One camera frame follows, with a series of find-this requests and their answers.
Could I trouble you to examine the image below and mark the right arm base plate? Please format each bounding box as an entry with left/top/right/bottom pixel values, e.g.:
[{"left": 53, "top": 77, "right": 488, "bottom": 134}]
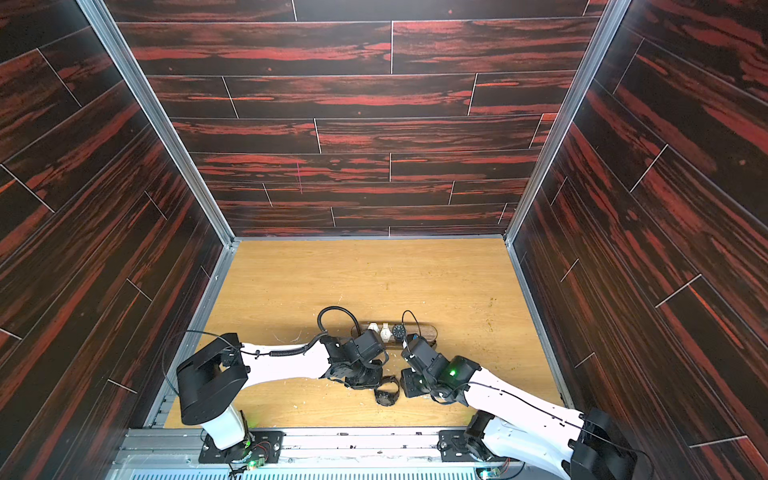
[{"left": 437, "top": 429, "right": 485, "bottom": 463}]

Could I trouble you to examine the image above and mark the black watch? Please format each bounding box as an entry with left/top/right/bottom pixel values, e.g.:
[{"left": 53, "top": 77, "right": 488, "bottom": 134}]
[
  {"left": 373, "top": 375, "right": 401, "bottom": 407},
  {"left": 392, "top": 323, "right": 407, "bottom": 344}
]

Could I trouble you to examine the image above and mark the dark wooden watch stand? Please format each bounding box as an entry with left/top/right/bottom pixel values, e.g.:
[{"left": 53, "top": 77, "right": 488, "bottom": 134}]
[{"left": 360, "top": 321, "right": 438, "bottom": 349}]

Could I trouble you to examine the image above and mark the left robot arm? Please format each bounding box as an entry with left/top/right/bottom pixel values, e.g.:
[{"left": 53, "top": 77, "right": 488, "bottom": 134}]
[{"left": 176, "top": 330, "right": 385, "bottom": 451}]

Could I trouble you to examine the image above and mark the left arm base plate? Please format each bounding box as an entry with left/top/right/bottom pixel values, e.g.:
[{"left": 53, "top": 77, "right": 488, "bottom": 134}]
[{"left": 198, "top": 430, "right": 285, "bottom": 468}]

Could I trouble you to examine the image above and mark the left black cable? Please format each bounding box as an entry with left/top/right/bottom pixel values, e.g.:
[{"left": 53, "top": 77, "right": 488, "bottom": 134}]
[{"left": 316, "top": 305, "right": 364, "bottom": 337}]

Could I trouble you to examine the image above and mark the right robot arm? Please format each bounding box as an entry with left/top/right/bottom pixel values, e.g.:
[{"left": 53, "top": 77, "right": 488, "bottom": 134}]
[{"left": 402, "top": 334, "right": 639, "bottom": 479}]

